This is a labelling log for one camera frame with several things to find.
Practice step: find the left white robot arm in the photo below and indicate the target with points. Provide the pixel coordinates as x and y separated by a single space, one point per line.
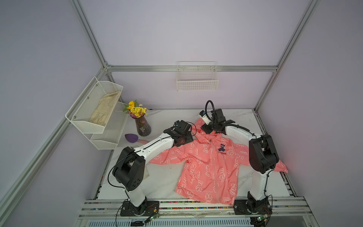
130 166

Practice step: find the dark glass vase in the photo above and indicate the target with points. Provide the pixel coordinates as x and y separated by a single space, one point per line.
143 127

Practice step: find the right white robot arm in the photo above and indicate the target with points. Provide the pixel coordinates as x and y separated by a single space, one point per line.
263 158

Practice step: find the white mesh shelf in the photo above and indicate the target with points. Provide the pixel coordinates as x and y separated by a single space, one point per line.
111 136
81 111

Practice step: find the pink hooded jacket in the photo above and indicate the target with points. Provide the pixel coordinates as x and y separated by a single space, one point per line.
211 166

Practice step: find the yellow flower bouquet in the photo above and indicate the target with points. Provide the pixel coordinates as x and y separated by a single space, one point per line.
135 110

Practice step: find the lower white mesh shelf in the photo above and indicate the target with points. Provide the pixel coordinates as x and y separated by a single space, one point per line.
111 136

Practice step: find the upper white mesh shelf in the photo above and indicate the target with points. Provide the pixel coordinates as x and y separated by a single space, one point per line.
81 111

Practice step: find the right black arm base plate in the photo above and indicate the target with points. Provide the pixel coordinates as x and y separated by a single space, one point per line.
251 207

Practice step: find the purple garden trowel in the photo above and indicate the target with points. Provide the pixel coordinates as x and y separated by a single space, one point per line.
133 138

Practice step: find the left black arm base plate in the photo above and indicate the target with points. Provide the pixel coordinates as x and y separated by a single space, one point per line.
147 208

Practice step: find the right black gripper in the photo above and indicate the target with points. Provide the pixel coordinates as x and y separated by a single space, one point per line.
206 128

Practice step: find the white wire wall basket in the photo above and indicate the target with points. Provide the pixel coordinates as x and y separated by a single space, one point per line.
197 76

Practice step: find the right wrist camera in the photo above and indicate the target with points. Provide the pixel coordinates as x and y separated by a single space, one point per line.
203 116

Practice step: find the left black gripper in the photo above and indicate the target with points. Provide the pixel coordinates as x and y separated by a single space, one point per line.
189 139

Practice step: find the beige cloth in shelf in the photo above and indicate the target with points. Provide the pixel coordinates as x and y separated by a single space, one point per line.
104 108

